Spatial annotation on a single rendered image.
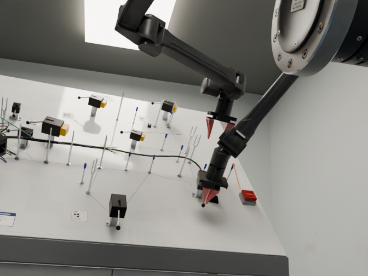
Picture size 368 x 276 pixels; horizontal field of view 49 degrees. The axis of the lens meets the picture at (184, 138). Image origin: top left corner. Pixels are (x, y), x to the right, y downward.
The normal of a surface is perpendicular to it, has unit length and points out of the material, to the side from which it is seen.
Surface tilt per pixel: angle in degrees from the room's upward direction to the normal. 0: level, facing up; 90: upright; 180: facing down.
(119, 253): 90
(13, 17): 180
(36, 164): 51
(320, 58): 171
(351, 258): 90
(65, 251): 90
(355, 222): 90
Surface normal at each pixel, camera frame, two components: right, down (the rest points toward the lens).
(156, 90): 0.22, -0.33
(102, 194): 0.28, -0.84
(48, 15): -0.04, 0.93
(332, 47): 0.04, 0.76
